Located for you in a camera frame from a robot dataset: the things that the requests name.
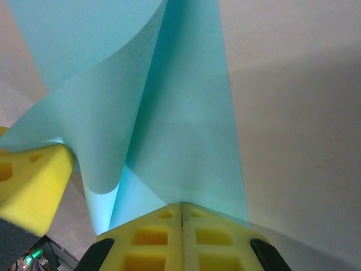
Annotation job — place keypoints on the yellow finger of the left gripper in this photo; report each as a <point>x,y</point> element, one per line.
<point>2,132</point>
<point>34,192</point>

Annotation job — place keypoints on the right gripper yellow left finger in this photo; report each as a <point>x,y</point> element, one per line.
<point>146,242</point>

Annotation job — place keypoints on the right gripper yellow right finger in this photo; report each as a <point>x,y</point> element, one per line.
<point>220,242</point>

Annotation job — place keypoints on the light blue cloth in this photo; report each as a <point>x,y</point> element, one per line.
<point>183,127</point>

